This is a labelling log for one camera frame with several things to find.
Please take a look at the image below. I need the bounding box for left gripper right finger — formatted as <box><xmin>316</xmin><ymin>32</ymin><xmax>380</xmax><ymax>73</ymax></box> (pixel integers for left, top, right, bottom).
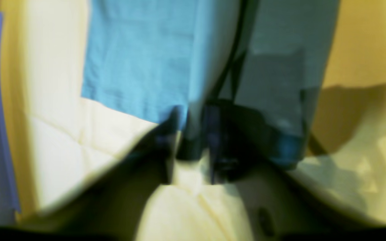
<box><xmin>203</xmin><ymin>100</ymin><xmax>386</xmax><ymax>241</ymax></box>

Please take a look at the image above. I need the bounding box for yellow table cloth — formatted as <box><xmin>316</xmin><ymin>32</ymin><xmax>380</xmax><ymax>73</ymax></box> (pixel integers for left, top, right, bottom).
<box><xmin>0</xmin><ymin>0</ymin><xmax>386</xmax><ymax>241</ymax></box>

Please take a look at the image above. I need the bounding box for green T-shirt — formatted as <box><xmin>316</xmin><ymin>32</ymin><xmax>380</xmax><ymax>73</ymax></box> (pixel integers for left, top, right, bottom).
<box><xmin>81</xmin><ymin>0</ymin><xmax>340</xmax><ymax>170</ymax></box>

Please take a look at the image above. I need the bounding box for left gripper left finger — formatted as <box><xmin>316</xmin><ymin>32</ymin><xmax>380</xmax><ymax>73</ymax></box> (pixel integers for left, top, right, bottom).
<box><xmin>0</xmin><ymin>106</ymin><xmax>181</xmax><ymax>241</ymax></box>

